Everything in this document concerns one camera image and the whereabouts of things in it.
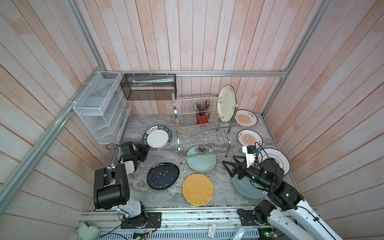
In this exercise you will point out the orange sunburst plate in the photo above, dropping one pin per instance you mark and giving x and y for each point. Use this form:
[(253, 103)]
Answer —
[(246, 118), (249, 137)]

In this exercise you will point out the cream floral plate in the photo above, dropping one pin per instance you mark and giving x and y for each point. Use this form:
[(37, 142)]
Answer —
[(227, 103)]

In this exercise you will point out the far orange sunburst plate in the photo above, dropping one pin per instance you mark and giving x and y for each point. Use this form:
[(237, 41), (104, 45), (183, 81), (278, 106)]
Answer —
[(246, 118)]

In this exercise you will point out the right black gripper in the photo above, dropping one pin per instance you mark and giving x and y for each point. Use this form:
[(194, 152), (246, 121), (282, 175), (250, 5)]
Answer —
[(235, 169)]

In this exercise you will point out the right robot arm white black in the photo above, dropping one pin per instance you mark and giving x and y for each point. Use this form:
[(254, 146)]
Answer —
[(286, 209)]

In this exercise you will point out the yellow woven bamboo tray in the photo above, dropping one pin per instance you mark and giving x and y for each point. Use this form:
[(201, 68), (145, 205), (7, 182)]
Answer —
[(198, 190)]

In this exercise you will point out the white wire mesh shelf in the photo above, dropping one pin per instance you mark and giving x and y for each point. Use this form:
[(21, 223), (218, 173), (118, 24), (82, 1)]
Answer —
[(103, 109)]

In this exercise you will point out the light green flower plate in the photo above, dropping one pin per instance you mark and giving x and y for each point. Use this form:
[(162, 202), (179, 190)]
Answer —
[(201, 158)]

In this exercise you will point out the near orange sunburst plate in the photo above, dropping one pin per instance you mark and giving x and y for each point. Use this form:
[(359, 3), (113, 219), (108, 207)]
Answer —
[(249, 137)]

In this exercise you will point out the colourful chopsticks bundle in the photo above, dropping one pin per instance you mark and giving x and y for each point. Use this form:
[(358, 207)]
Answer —
[(203, 108)]

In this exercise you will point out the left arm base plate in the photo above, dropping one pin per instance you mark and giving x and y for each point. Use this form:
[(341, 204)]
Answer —
[(153, 221)]

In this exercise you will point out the white plate black rings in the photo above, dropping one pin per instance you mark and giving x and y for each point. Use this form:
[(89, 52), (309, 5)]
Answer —
[(279, 157)]

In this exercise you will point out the silver metal dish rack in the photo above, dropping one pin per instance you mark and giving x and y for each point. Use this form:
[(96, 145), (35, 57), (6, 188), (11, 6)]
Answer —
[(215, 134)]

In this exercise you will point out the red utensil cup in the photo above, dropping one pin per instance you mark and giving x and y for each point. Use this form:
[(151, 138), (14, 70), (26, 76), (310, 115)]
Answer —
[(203, 119)]

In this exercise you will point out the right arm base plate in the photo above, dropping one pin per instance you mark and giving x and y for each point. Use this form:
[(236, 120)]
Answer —
[(251, 218)]

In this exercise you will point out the black mesh wall basket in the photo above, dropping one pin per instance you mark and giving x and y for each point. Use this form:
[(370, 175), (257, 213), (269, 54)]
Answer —
[(149, 87)]

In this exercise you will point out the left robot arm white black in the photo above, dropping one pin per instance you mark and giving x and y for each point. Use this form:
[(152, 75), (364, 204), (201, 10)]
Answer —
[(111, 186)]

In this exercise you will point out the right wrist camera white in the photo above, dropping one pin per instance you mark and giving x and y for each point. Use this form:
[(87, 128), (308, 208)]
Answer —
[(252, 155)]

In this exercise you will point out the grey green large plate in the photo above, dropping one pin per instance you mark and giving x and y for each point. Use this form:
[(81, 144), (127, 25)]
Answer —
[(247, 189)]

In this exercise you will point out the dark blue glazed plate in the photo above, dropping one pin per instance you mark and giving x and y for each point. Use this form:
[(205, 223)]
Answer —
[(162, 176)]

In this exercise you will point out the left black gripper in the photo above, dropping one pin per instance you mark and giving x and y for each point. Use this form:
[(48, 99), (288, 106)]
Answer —
[(144, 149)]

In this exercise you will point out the green rim white plate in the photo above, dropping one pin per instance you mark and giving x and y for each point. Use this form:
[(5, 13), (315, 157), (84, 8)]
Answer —
[(157, 137)]

